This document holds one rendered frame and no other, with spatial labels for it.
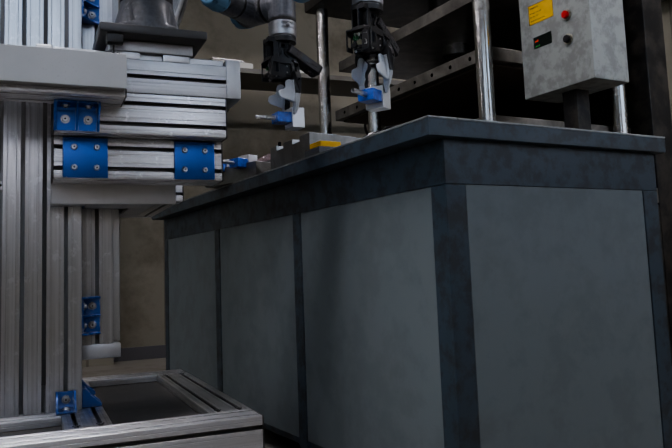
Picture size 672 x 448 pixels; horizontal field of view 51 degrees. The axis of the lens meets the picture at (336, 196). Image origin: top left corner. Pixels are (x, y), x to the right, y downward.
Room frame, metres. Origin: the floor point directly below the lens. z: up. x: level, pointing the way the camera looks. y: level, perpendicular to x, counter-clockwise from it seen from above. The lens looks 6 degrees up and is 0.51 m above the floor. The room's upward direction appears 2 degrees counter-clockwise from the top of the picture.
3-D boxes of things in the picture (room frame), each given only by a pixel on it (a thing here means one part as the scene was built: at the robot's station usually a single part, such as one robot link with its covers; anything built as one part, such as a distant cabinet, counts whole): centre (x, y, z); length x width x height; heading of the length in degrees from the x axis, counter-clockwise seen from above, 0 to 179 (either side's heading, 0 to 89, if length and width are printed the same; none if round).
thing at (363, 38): (1.66, -0.09, 1.08); 0.09 x 0.08 x 0.12; 146
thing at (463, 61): (3.12, -0.60, 1.26); 1.10 x 0.74 x 0.05; 29
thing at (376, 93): (1.64, -0.08, 0.92); 0.13 x 0.05 x 0.05; 146
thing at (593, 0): (2.30, -0.80, 0.73); 0.30 x 0.22 x 1.47; 29
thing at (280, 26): (1.87, 0.13, 1.16); 0.08 x 0.08 x 0.05
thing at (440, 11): (3.12, -0.61, 1.51); 1.10 x 0.70 x 0.05; 29
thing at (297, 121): (1.86, 0.15, 0.92); 0.13 x 0.05 x 0.05; 119
